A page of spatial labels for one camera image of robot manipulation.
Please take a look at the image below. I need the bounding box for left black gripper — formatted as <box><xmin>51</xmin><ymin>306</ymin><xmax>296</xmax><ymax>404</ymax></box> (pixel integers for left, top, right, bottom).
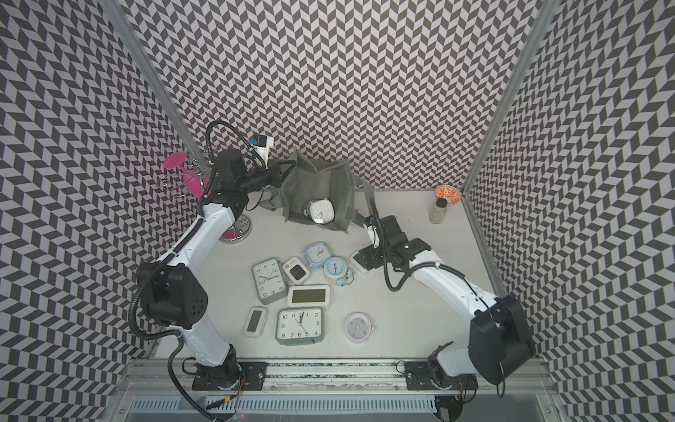
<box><xmin>238</xmin><ymin>158</ymin><xmax>296</xmax><ymax>194</ymax></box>

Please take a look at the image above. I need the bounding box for green canvas bag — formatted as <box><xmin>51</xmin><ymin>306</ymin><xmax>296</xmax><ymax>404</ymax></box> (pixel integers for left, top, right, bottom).
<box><xmin>260</xmin><ymin>151</ymin><xmax>374</xmax><ymax>232</ymax></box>

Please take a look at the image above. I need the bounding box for white square analog clock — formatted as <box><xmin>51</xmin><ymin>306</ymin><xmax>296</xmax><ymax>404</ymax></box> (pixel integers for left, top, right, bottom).
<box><xmin>307</xmin><ymin>198</ymin><xmax>335</xmax><ymax>225</ymax></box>

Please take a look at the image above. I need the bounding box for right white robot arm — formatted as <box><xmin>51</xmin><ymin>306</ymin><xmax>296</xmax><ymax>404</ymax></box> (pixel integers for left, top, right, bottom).
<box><xmin>356</xmin><ymin>215</ymin><xmax>535</xmax><ymax>389</ymax></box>

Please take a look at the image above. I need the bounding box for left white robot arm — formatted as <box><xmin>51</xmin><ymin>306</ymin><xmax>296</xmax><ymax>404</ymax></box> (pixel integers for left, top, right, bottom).
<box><xmin>128</xmin><ymin>120</ymin><xmax>294</xmax><ymax>390</ymax></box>

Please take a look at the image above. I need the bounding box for small white digital clock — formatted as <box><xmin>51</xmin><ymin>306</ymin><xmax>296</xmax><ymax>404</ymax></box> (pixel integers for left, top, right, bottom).
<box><xmin>349</xmin><ymin>251</ymin><xmax>369</xmax><ymax>274</ymax></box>

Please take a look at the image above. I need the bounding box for blue round twin-bell clock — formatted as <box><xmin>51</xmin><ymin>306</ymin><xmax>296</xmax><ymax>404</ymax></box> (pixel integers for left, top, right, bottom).
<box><xmin>323</xmin><ymin>257</ymin><xmax>348</xmax><ymax>283</ymax></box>

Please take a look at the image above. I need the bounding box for light blue square clock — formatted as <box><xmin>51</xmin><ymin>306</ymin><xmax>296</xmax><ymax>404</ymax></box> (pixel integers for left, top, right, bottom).
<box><xmin>303</xmin><ymin>242</ymin><xmax>332</xmax><ymax>270</ymax></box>

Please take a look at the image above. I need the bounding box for white orange digital clock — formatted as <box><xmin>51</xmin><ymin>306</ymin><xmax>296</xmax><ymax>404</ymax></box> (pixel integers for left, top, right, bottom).
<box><xmin>283</xmin><ymin>257</ymin><xmax>310</xmax><ymax>285</ymax></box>

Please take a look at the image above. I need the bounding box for white wide digital clock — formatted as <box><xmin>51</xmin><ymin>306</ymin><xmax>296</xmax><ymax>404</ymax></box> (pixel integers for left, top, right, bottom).
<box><xmin>288</xmin><ymin>284</ymin><xmax>330</xmax><ymax>308</ymax></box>

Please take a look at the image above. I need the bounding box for grey-green tall analog clock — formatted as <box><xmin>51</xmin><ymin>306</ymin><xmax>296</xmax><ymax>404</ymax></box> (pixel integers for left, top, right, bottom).
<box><xmin>251</xmin><ymin>258</ymin><xmax>288</xmax><ymax>305</ymax></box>

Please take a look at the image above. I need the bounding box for grey-green large analog clock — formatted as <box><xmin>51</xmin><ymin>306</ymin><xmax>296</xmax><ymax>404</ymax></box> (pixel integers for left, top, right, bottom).
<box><xmin>275</xmin><ymin>307</ymin><xmax>325</xmax><ymax>346</ymax></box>

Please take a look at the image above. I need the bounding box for small grey digital clock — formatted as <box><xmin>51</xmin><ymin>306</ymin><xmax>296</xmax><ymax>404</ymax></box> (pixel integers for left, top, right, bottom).
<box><xmin>243</xmin><ymin>307</ymin><xmax>268</xmax><ymax>339</ymax></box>

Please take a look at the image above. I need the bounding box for small glass bottle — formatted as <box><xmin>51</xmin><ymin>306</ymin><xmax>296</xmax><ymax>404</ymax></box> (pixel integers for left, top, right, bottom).
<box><xmin>429</xmin><ymin>197</ymin><xmax>448</xmax><ymax>224</ymax></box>

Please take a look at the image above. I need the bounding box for orange patterned bowl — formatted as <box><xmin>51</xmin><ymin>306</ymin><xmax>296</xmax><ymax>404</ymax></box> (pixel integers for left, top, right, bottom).
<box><xmin>434</xmin><ymin>185</ymin><xmax>462</xmax><ymax>206</ymax></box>

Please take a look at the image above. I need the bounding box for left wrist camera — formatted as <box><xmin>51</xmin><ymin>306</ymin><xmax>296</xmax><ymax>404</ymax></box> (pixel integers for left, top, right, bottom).
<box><xmin>249</xmin><ymin>134</ymin><xmax>275</xmax><ymax>166</ymax></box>

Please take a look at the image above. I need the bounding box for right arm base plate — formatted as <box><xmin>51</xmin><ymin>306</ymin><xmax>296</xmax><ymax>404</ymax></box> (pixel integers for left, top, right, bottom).
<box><xmin>396</xmin><ymin>360</ymin><xmax>478</xmax><ymax>392</ymax></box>

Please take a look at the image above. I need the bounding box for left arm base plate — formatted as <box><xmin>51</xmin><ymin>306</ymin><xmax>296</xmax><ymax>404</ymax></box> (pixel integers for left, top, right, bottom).
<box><xmin>192</xmin><ymin>362</ymin><xmax>268</xmax><ymax>392</ymax></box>

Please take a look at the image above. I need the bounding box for aluminium front rail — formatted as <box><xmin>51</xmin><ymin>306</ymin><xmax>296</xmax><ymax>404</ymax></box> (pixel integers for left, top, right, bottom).
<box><xmin>112</xmin><ymin>357</ymin><xmax>557</xmax><ymax>397</ymax></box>

